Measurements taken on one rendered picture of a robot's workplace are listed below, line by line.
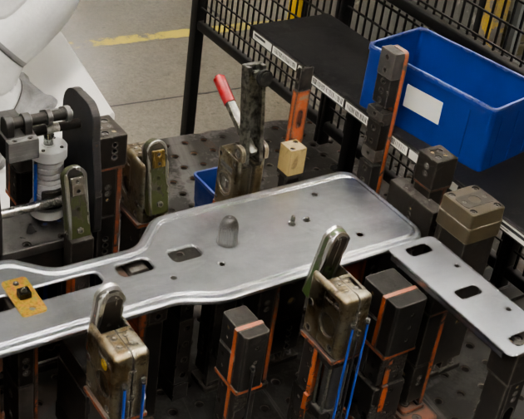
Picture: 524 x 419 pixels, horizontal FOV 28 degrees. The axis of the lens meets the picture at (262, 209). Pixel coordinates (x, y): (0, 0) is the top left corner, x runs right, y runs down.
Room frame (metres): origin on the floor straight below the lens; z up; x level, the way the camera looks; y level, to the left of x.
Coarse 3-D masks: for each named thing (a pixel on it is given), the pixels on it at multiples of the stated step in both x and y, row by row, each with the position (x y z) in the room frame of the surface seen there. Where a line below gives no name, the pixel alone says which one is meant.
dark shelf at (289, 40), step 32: (256, 32) 2.11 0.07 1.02; (288, 32) 2.13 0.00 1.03; (320, 32) 2.15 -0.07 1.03; (352, 32) 2.18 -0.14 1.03; (288, 64) 2.01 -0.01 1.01; (320, 64) 1.99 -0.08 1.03; (352, 64) 2.01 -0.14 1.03; (352, 96) 1.86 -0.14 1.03; (416, 160) 1.68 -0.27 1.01; (512, 160) 1.70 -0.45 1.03; (512, 192) 1.58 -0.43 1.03; (512, 224) 1.48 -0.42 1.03
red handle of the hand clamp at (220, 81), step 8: (216, 80) 1.62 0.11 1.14; (224, 80) 1.62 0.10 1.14; (224, 88) 1.61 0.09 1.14; (224, 96) 1.60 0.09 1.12; (232, 96) 1.60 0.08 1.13; (224, 104) 1.60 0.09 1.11; (232, 104) 1.59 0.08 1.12; (232, 112) 1.58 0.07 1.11; (232, 120) 1.58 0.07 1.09; (256, 152) 1.54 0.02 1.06
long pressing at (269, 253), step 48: (288, 192) 1.52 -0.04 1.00; (336, 192) 1.55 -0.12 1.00; (144, 240) 1.32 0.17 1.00; (192, 240) 1.34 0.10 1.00; (240, 240) 1.36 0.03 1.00; (288, 240) 1.38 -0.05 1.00; (384, 240) 1.42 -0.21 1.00; (0, 288) 1.15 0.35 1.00; (96, 288) 1.19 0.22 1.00; (144, 288) 1.20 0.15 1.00; (192, 288) 1.22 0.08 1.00; (240, 288) 1.24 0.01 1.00; (0, 336) 1.06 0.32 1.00; (48, 336) 1.07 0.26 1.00
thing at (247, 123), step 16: (256, 64) 1.56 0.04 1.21; (256, 80) 1.52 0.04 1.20; (272, 80) 1.54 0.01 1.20; (240, 96) 1.55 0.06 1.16; (256, 96) 1.55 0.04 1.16; (240, 112) 1.54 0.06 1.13; (256, 112) 1.55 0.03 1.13; (240, 128) 1.54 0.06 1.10; (256, 128) 1.55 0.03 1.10; (240, 144) 1.53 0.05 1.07; (256, 144) 1.55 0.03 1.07
